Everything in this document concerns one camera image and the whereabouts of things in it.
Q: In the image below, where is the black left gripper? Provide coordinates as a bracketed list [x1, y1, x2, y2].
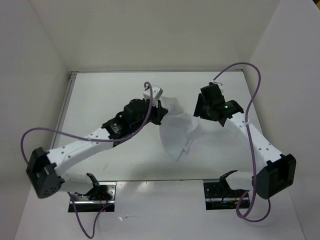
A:
[131, 98, 168, 133]

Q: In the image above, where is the white skirt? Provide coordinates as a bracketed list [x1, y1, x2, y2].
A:
[159, 96, 199, 162]

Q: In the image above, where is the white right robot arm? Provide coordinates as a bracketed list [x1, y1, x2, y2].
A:
[193, 83, 297, 200]

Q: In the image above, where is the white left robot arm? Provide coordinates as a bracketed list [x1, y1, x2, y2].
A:
[26, 99, 168, 200]

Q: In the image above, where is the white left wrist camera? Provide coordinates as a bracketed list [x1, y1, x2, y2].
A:
[143, 85, 163, 106]

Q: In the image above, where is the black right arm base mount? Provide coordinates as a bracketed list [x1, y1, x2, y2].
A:
[203, 181, 246, 211]

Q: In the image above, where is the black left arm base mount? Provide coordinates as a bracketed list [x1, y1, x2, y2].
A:
[68, 181, 117, 213]

